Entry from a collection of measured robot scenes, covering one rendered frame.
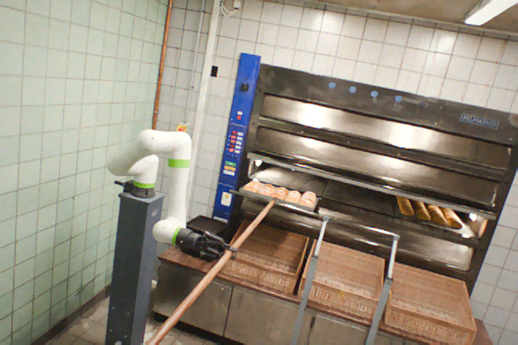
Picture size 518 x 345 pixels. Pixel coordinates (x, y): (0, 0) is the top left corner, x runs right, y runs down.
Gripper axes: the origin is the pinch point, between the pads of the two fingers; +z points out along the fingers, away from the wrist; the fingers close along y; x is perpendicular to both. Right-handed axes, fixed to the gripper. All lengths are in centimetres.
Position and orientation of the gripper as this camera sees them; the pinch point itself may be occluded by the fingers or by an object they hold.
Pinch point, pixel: (229, 252)
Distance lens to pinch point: 189.9
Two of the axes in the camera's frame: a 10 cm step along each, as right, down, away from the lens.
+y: -2.0, 9.5, 2.5
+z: 9.5, 2.5, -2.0
